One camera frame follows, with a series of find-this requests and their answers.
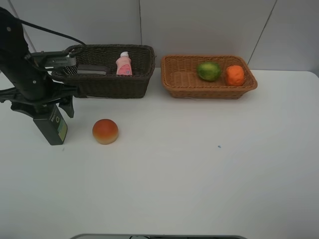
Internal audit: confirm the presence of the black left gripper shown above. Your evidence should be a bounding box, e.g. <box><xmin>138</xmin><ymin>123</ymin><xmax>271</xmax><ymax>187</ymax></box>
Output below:
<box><xmin>0</xmin><ymin>79</ymin><xmax>78</xmax><ymax>119</ymax></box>

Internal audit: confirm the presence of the black pump dispenser bottle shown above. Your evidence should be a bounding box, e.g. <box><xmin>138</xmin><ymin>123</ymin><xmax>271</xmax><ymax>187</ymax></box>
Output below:
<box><xmin>33</xmin><ymin>105</ymin><xmax>68</xmax><ymax>145</ymax></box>

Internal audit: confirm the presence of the translucent pink plastic cup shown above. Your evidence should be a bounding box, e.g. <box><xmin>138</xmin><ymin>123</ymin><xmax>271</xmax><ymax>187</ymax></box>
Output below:
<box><xmin>77</xmin><ymin>64</ymin><xmax>111</xmax><ymax>75</ymax></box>

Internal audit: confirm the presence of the pink squeeze bottle white cap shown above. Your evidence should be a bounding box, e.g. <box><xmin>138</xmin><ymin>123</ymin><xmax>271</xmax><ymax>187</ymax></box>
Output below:
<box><xmin>116</xmin><ymin>51</ymin><xmax>133</xmax><ymax>76</ymax></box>

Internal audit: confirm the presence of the green lime fruit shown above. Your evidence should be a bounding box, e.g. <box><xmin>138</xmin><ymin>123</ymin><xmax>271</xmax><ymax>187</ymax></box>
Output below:
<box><xmin>196</xmin><ymin>62</ymin><xmax>221</xmax><ymax>82</ymax></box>

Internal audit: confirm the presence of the orange tangerine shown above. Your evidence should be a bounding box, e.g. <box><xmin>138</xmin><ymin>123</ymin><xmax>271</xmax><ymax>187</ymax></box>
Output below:
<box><xmin>226</xmin><ymin>65</ymin><xmax>245</xmax><ymax>86</ymax></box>

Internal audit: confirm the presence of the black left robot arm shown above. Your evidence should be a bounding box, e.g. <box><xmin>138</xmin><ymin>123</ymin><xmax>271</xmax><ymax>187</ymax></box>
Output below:
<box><xmin>0</xmin><ymin>8</ymin><xmax>85</xmax><ymax>118</ymax></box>

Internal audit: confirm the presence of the orange round bread bun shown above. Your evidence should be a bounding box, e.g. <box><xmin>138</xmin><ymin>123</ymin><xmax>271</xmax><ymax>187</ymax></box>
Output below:
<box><xmin>92</xmin><ymin>119</ymin><xmax>119</xmax><ymax>145</ymax></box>

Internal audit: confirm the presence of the dark brown wicker basket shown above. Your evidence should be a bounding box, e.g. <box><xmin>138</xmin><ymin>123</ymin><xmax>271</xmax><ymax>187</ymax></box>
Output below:
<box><xmin>51</xmin><ymin>44</ymin><xmax>156</xmax><ymax>99</ymax></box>

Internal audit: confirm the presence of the light tan wicker basket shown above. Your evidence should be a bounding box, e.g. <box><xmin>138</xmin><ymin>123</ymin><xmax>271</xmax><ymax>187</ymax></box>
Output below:
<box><xmin>161</xmin><ymin>55</ymin><xmax>258</xmax><ymax>99</ymax></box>

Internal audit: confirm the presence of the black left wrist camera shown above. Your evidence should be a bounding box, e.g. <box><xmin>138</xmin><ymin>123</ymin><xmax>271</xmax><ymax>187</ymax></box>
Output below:
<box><xmin>24</xmin><ymin>51</ymin><xmax>76</xmax><ymax>72</ymax></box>

